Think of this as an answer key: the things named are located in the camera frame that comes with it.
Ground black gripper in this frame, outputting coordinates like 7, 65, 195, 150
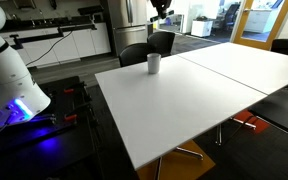
150, 0, 173, 20

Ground green marker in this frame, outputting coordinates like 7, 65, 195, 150
149, 10, 176, 23

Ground white ceramic mug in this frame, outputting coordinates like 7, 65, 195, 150
146, 52, 162, 75

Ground stainless steel refrigerator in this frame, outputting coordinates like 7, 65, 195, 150
106, 0, 151, 57

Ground small white cabinet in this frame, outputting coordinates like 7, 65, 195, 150
190, 19, 214, 38

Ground dark office chair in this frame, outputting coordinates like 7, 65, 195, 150
221, 3, 242, 32

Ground orange framed glass door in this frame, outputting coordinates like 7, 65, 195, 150
231, 0, 288, 52

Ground white drawer unit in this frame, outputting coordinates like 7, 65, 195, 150
243, 9, 272, 35

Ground white kitchen cabinets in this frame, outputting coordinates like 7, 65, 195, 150
15, 22, 112, 69

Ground black kitchen countertop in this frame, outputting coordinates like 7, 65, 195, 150
0, 14, 102, 34

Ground metal table leg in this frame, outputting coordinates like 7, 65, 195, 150
216, 122, 223, 147
153, 156, 164, 180

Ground white table foot bar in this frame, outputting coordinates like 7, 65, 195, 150
231, 116, 258, 131

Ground metal table foot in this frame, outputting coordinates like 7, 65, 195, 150
174, 146, 205, 161

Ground black robot stand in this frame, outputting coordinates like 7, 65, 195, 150
0, 75, 100, 180

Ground black mounting rail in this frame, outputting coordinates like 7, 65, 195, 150
8, 23, 98, 50

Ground black power cable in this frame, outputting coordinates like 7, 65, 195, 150
25, 30, 74, 67

